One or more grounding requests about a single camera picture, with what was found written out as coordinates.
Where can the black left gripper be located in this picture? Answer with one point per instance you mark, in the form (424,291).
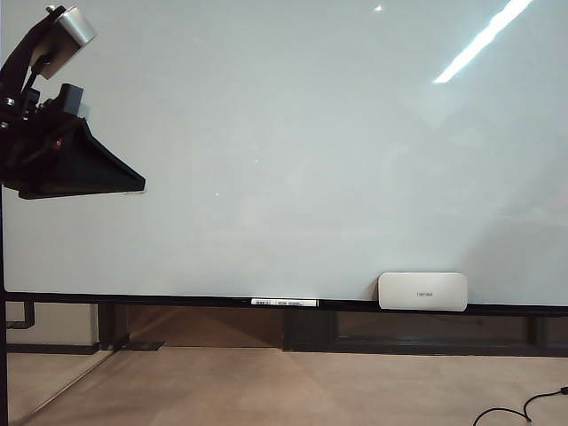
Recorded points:
(31,142)

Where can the pale glass whiteboard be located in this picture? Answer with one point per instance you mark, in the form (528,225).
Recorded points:
(266,133)

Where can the white marker pen with barcode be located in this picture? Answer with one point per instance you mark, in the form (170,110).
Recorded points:
(284,303)

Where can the white rounded whiteboard eraser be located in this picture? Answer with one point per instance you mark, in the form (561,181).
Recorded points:
(421,292)

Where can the black floor plate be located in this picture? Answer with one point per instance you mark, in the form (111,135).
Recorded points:
(146,344)

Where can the dark brown low cabinet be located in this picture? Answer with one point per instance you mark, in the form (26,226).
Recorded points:
(310,329)

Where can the black whiteboard tray rail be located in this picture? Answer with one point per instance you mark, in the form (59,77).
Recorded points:
(133,297)

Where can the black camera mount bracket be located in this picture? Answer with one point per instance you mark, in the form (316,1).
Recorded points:
(22,44)

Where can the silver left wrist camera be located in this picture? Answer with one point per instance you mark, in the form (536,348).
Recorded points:
(77,26)

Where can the black bent tube bracket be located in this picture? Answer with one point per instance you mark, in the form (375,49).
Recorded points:
(29,314)

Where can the black whiteboard stand frame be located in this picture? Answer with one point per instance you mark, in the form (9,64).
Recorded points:
(2,355)

